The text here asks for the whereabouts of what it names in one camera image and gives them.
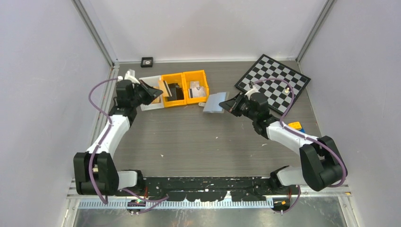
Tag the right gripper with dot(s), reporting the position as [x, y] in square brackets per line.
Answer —
[232, 105]

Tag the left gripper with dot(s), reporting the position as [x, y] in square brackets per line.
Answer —
[151, 93]

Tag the clear plastic card holder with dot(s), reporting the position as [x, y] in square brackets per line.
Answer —
[212, 104]

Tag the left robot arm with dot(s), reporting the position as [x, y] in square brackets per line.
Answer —
[94, 170]

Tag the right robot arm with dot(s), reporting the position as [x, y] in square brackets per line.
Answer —
[321, 163]

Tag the cards in orange bin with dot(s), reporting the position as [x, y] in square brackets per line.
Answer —
[196, 90]

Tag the wooden pieces in bin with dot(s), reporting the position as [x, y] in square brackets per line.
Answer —
[157, 100]

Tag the white storage bin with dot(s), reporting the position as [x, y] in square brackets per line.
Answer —
[152, 81]

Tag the black box in bin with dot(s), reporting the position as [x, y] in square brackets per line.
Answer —
[176, 91]

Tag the middle orange storage bin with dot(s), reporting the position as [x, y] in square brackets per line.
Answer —
[175, 78]

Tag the orange storage bin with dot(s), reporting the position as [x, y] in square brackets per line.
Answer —
[198, 75]
[175, 78]

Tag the small black square device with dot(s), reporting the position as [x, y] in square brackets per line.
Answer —
[147, 62]

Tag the right orange storage bin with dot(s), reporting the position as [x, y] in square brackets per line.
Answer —
[198, 75]

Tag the yellow blue toy car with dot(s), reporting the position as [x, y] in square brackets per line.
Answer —
[297, 126]

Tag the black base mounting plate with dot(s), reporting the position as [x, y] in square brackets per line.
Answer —
[250, 188]

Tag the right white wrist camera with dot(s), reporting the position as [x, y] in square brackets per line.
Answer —
[253, 89]

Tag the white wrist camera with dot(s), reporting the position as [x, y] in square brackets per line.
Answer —
[129, 75]
[253, 89]

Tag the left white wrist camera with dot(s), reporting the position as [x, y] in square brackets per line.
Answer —
[129, 75]

